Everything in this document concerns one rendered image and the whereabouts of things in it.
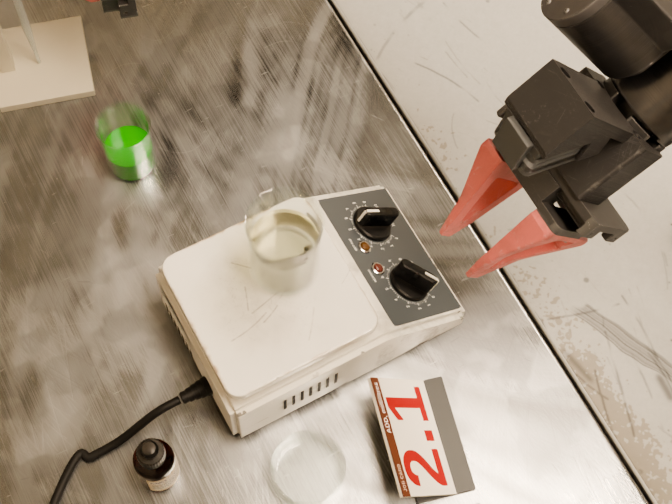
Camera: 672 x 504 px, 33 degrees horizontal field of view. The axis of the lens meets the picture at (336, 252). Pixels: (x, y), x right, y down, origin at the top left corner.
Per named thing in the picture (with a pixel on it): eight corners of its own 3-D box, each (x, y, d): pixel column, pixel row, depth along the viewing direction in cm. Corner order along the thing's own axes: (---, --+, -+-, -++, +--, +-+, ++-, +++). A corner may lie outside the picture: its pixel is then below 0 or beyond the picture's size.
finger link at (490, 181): (458, 292, 74) (571, 204, 70) (404, 204, 76) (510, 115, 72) (501, 294, 79) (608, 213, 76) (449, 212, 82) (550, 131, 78)
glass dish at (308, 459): (353, 500, 83) (355, 493, 81) (280, 519, 83) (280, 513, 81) (334, 429, 86) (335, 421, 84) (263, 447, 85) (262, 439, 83)
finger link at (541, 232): (464, 302, 73) (578, 215, 70) (410, 214, 76) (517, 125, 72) (507, 303, 79) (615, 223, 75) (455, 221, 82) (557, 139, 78)
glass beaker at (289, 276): (270, 222, 83) (268, 168, 76) (335, 253, 82) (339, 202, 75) (229, 288, 81) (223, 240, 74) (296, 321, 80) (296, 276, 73)
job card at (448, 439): (441, 377, 88) (447, 359, 84) (475, 490, 84) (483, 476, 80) (364, 395, 87) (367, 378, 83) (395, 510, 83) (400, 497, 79)
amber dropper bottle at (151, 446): (130, 475, 84) (117, 450, 77) (158, 444, 85) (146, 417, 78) (161, 501, 83) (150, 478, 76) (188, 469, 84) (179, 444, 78)
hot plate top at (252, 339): (303, 196, 85) (303, 190, 84) (383, 328, 81) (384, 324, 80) (157, 265, 82) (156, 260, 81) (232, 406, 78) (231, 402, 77)
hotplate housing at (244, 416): (381, 196, 94) (388, 148, 87) (464, 327, 89) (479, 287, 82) (135, 315, 89) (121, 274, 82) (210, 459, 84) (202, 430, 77)
